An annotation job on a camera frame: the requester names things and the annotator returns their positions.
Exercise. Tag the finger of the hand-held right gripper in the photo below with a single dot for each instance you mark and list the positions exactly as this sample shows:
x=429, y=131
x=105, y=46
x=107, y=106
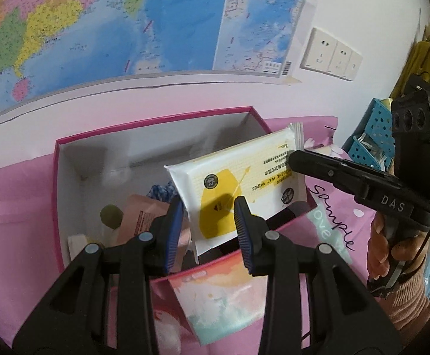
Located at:
x=322, y=172

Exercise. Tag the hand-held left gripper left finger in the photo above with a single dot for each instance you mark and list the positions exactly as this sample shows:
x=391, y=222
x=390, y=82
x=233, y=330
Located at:
x=174, y=225

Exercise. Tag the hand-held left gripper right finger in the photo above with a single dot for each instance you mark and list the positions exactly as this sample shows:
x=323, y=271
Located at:
x=243, y=229

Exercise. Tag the blue checkered cloth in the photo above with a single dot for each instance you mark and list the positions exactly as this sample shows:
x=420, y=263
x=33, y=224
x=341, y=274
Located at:
x=161, y=192

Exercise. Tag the white yellow wet wipes pack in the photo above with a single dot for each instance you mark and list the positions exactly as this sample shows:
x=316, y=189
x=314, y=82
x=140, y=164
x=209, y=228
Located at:
x=229, y=177

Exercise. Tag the pink cardboard box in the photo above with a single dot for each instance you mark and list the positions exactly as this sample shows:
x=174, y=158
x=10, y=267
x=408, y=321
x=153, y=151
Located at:
x=89, y=162

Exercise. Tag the person's right hand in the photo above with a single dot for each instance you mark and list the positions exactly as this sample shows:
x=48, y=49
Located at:
x=376, y=251

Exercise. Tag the pink flat packet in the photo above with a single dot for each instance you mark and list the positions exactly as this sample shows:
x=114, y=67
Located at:
x=137, y=214

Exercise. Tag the blue perforated plastic basket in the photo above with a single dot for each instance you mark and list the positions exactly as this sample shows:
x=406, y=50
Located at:
x=370, y=137

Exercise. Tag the olive green round object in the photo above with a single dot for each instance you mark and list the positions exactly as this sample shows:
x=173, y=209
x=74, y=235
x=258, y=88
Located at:
x=112, y=217

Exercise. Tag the pastel tissue pack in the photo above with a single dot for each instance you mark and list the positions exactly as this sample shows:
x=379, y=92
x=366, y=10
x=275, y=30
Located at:
x=222, y=303

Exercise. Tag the yellow hanging garment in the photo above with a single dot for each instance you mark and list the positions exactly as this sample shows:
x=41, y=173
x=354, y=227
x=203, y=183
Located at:
x=420, y=59

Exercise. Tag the beige tape strip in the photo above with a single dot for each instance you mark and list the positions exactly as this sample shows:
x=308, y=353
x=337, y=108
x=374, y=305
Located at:
x=292, y=79

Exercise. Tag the small white packet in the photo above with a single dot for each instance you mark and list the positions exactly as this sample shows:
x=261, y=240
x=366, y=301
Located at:
x=77, y=247

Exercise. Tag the pink printed bedsheet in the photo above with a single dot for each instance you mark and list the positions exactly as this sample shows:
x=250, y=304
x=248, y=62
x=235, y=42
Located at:
x=15, y=210

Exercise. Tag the wall map poster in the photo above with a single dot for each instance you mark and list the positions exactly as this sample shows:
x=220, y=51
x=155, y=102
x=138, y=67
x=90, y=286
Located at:
x=89, y=44

